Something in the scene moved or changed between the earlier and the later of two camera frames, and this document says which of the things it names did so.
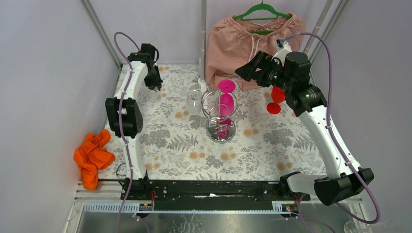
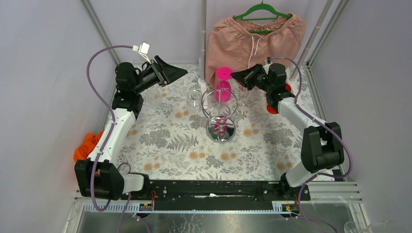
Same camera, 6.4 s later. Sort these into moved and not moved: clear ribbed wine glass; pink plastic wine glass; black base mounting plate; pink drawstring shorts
Moved: pink plastic wine glass
Not moved: clear ribbed wine glass; black base mounting plate; pink drawstring shorts
